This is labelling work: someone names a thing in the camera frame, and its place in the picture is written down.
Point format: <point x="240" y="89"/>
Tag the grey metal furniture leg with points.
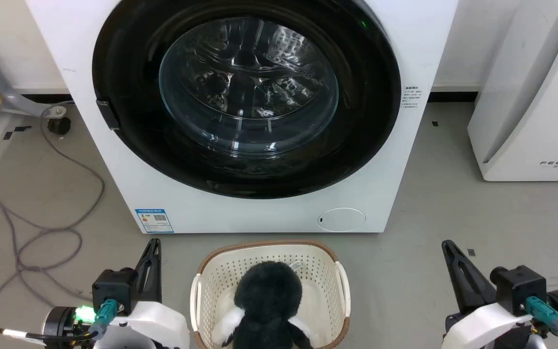
<point x="3" y="87"/>

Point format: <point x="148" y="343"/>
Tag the round white filter cover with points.
<point x="342" y="219"/>

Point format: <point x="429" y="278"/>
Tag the black round washer door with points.
<point x="129" y="72"/>

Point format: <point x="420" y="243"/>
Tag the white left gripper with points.
<point x="155" y="322"/>

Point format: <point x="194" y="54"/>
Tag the blue energy label sticker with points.
<point x="154" y="220"/>

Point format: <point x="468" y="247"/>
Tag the black caster wheel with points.
<point x="59" y="125"/>

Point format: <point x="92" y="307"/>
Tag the white air purifier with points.
<point x="535" y="97"/>

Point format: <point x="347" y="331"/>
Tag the cream perforated laundry basket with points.
<point x="216" y="276"/>

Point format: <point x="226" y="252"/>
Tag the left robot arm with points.
<point x="58" y="327"/>

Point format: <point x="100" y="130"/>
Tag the black and white plush toy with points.
<point x="268" y="300"/>

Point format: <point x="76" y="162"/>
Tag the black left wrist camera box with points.
<point x="114" y="288"/>

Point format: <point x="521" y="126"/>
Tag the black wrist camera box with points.
<point x="519" y="288"/>
<point x="114" y="288"/>

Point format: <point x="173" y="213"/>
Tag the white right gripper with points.
<point x="482" y="325"/>

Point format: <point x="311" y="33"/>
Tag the small printed text sticker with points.
<point x="411" y="97"/>

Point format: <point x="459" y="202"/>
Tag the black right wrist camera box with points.
<point x="519" y="288"/>

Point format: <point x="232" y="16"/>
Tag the white front-load washing machine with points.
<point x="395" y="160"/>

